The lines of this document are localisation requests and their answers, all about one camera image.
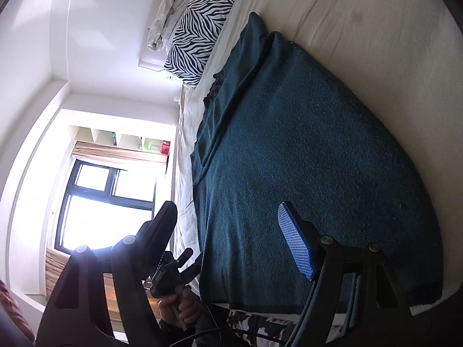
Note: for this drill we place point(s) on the dark teal knit sweater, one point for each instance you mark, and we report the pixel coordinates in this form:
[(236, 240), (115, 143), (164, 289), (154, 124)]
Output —
[(278, 127)]

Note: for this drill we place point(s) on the wooden window blind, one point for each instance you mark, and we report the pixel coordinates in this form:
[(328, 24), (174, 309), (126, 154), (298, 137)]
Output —
[(100, 152)]

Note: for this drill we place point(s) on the zebra print pillow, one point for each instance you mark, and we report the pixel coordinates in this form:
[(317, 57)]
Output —
[(195, 37)]

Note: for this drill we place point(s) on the beige bed sheet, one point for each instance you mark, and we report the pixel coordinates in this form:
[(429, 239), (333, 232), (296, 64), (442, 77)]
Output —
[(402, 58)]

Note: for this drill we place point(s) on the red box on shelf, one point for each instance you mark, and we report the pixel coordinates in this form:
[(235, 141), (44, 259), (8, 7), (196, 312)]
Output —
[(165, 148)]

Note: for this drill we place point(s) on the crumpled white duvet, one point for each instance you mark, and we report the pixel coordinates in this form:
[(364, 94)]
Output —
[(158, 27)]

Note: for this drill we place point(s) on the person's left hand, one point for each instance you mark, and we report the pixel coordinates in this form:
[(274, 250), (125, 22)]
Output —
[(181, 309)]

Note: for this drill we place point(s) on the dark framed window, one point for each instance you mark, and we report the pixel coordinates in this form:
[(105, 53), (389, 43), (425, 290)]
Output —
[(103, 204)]

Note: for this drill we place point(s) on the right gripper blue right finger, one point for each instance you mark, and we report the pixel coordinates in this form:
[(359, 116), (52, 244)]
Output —
[(301, 237)]

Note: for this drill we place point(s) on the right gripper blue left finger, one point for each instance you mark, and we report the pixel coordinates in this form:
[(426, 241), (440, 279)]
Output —
[(155, 239)]

